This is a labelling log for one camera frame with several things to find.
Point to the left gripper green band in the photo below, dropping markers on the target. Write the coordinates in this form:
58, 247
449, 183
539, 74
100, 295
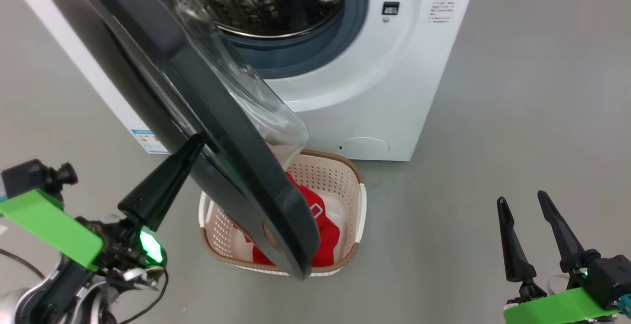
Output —
49, 225

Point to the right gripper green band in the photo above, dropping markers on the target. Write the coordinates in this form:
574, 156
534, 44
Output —
562, 309

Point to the black glass washing machine door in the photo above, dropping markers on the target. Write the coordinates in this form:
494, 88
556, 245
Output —
222, 131

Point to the red garment with white stripes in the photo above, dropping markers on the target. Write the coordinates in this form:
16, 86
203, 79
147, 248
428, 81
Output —
325, 240

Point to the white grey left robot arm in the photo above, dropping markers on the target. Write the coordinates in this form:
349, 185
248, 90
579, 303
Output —
29, 306

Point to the white perforated basket brown rim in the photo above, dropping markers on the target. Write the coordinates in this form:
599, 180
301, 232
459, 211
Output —
340, 186

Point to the white front-load washing machine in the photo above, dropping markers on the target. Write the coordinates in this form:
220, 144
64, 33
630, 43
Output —
394, 92

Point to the grey rubber door gasket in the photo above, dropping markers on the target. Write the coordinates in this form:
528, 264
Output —
340, 43

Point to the black door lock socket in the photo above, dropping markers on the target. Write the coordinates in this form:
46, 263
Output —
390, 8

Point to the blue white energy label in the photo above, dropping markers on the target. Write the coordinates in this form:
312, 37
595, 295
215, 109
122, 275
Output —
150, 141

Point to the round white filter cover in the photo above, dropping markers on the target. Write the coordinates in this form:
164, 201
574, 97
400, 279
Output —
365, 147

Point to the perforated steel washer drum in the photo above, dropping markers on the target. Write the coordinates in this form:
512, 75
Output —
256, 3

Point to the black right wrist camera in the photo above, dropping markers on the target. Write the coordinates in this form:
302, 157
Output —
611, 279

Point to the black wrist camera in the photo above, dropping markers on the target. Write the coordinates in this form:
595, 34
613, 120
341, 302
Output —
29, 176
611, 279

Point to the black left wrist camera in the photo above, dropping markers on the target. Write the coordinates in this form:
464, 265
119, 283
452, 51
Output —
29, 176

